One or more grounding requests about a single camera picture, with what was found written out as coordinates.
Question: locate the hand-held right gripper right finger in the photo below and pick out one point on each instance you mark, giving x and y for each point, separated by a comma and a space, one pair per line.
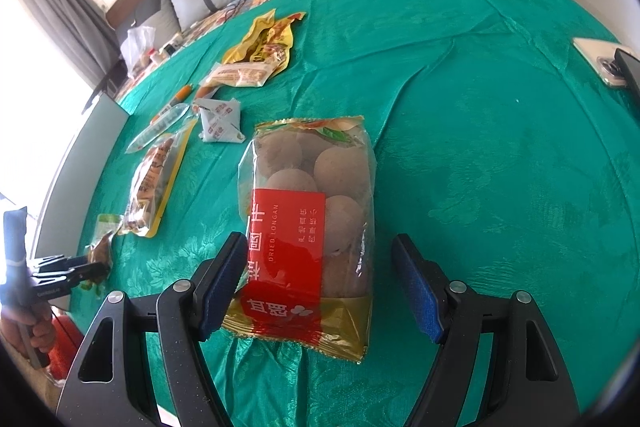
417, 287

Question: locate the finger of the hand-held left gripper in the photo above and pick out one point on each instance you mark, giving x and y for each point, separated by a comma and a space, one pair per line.
90, 276
75, 261

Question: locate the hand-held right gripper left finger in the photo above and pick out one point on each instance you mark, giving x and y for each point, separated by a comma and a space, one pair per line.
222, 287

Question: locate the small brown snack packet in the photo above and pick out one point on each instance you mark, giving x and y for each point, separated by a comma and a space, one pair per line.
102, 252

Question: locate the clear longan bag red label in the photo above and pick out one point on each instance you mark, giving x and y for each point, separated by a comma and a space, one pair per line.
290, 247

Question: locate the person's left hand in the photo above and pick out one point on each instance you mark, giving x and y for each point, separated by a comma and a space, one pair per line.
42, 332

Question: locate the small green-white snack packet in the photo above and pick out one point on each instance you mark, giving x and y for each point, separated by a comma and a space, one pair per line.
107, 223

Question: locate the yellow-edged clear snack bag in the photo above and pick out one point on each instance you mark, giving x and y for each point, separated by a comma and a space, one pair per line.
152, 187

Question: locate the white flat board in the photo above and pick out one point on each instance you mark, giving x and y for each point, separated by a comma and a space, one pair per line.
90, 152

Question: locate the long clear snack packet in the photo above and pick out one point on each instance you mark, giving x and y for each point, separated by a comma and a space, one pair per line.
160, 126

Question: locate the green patterned bedspread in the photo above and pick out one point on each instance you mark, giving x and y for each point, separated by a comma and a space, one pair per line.
475, 132

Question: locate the white triangular snack packet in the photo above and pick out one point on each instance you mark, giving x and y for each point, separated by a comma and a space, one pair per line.
220, 119

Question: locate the dark wooden chair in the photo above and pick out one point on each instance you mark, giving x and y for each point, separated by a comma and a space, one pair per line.
111, 79

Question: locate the thin orange sausage stick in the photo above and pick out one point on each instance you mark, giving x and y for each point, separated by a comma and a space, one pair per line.
181, 94

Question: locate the pale orange snack packet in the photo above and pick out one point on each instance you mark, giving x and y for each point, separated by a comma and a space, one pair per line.
237, 74

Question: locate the small white bottle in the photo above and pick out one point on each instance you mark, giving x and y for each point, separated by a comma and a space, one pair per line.
153, 57

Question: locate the white plastic bag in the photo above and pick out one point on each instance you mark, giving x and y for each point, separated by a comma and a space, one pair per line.
136, 44

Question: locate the yellow printed snack bag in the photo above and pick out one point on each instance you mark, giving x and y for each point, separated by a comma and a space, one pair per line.
260, 52

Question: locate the grey curtain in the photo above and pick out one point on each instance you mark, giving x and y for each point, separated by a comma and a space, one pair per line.
65, 7

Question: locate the crumpled yellow snack bag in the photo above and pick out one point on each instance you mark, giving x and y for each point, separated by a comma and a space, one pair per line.
272, 22

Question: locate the white smartphone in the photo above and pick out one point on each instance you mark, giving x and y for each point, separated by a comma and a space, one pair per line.
595, 57

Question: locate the black smartphone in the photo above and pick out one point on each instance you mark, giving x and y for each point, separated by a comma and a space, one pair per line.
631, 69

